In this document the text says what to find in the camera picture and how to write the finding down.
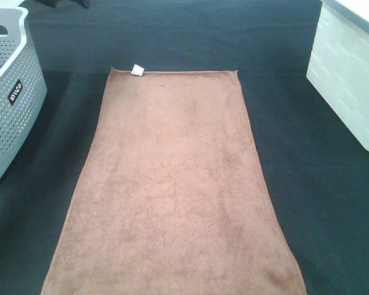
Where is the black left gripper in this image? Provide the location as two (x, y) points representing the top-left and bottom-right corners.
(35, 0), (90, 9)

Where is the white plastic storage box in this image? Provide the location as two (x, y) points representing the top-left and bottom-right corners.
(306, 1), (369, 152)

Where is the brown towel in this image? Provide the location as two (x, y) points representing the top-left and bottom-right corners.
(41, 69), (306, 294)

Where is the grey perforated laundry basket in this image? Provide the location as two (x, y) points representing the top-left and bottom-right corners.
(0, 7), (47, 179)

